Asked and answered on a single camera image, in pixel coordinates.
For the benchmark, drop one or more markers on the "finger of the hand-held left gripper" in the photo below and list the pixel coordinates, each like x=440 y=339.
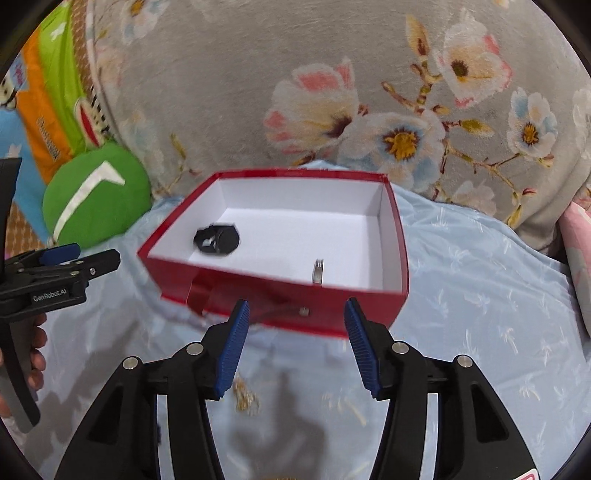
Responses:
x=59 y=253
x=102 y=263

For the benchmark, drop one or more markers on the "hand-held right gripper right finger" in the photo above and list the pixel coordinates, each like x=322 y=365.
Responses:
x=362 y=353

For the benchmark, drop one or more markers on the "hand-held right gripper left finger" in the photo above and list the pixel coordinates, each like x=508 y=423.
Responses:
x=232 y=353

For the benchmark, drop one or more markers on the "red cardboard box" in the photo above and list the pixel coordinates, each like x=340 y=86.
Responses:
x=277 y=295

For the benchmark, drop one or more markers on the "silver metal wrist watch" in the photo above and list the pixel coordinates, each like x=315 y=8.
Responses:
x=317 y=273

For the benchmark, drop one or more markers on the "black wrist watch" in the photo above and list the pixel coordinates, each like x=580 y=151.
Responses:
x=219 y=240

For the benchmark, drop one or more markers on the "person's left hand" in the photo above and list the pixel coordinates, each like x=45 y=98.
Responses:
x=37 y=341

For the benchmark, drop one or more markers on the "green round cushion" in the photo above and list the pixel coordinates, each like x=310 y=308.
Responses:
x=92 y=198

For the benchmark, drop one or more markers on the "light blue bedsheet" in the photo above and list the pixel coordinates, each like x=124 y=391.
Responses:
x=471 y=300

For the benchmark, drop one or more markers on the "colourful printed blanket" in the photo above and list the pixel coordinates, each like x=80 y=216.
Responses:
x=51 y=83

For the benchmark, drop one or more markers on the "grey floral blanket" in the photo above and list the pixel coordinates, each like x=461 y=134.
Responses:
x=231 y=83

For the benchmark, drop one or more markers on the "pink pillow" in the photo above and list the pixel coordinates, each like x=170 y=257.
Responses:
x=577 y=258

